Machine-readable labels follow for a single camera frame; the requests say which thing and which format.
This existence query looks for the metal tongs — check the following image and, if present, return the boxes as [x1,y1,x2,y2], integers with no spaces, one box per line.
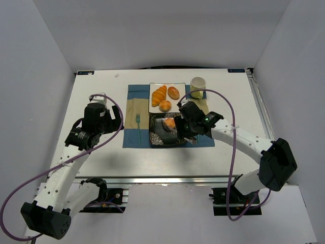
[161,118,197,145]

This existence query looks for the round bread roll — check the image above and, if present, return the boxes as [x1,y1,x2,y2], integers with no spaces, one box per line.
[159,100,172,112]
[164,118,176,129]

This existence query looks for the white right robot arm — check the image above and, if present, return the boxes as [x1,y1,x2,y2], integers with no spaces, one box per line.
[175,101,297,201]

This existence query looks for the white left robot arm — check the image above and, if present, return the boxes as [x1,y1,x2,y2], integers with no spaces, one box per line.
[21,103,123,240]

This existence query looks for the oval bread roll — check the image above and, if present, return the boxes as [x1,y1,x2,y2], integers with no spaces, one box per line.
[167,86,180,100]

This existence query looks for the blue and beige placemat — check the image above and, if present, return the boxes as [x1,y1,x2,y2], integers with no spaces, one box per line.
[123,84,215,148]

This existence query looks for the teal fork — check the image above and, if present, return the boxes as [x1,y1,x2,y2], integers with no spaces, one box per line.
[136,114,141,144]

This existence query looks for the black floral square plate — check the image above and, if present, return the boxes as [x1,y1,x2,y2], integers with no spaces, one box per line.
[149,113,186,147]

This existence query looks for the pale yellow mug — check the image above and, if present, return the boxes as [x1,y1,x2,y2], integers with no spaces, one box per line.
[190,77,206,99]

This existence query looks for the white square plate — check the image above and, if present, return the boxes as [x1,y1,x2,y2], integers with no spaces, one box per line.
[149,83,186,113]

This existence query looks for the orange croissant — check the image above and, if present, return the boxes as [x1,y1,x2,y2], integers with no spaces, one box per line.
[151,85,167,107]

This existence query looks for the blue label left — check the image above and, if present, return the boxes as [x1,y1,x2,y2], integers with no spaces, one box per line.
[77,71,94,76]

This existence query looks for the blue label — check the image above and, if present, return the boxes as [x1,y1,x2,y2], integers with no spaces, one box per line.
[227,69,246,73]
[77,71,94,76]

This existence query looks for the blue label right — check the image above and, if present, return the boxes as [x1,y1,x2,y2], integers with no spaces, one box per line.
[227,69,246,73]

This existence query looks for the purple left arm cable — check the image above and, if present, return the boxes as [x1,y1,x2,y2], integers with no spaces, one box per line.
[0,93,124,241]

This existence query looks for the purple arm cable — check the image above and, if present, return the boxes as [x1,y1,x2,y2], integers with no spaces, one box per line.
[0,93,124,241]
[177,88,272,222]

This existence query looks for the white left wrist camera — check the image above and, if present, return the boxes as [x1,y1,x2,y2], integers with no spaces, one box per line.
[89,92,107,105]

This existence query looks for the aluminium table frame rail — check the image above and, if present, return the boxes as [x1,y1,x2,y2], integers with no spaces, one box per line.
[70,174,244,185]

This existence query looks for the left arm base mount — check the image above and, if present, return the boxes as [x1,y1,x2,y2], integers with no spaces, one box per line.
[80,177,127,214]

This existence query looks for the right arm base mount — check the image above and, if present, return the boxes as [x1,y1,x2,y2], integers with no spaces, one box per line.
[209,188,262,218]

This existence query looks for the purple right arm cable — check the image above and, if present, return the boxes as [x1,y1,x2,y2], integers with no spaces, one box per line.
[177,88,272,222]

